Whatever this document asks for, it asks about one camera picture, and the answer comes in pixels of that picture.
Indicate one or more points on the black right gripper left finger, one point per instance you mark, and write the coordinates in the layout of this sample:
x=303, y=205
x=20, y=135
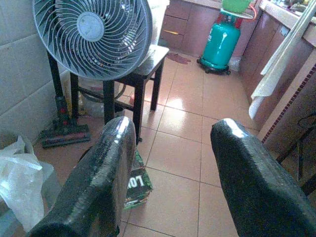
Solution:
x=98, y=177

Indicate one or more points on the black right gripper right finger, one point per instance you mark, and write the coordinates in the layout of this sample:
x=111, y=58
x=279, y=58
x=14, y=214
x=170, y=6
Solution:
x=254, y=177

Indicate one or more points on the green printed carton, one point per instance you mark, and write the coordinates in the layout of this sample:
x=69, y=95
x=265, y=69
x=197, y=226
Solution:
x=138, y=187

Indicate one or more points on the black vacuum cleaner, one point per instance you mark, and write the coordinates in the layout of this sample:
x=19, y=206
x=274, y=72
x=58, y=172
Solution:
x=64, y=128

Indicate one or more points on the patterned tablecloth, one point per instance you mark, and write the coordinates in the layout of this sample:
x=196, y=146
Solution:
x=293, y=111

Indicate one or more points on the clear plastic bag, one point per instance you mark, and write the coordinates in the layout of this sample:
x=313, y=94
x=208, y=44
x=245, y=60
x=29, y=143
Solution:
x=21, y=182

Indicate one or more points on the white hanging towel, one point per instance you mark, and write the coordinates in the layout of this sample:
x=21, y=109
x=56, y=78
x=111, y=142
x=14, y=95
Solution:
x=274, y=71

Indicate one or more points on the black cylinder trolley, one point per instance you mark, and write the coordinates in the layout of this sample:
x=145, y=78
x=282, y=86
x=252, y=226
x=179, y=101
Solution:
x=214, y=67

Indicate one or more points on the dark wooden stool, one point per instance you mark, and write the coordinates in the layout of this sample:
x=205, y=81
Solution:
x=145, y=69

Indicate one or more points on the brown kitchen cabinet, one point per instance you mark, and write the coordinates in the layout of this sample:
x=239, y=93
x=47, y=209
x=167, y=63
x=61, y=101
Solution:
x=274, y=56

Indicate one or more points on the teal gas cylinder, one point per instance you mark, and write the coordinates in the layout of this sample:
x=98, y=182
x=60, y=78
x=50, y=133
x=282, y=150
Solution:
x=220, y=45

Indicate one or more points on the grey electric fan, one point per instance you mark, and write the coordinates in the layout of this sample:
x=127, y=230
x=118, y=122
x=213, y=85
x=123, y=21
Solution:
x=92, y=37

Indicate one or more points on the brown drawer cabinet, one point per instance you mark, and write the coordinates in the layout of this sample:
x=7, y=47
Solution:
x=190, y=24

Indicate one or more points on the green plastic basin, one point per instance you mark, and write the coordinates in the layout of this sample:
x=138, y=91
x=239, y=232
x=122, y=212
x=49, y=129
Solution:
x=235, y=5

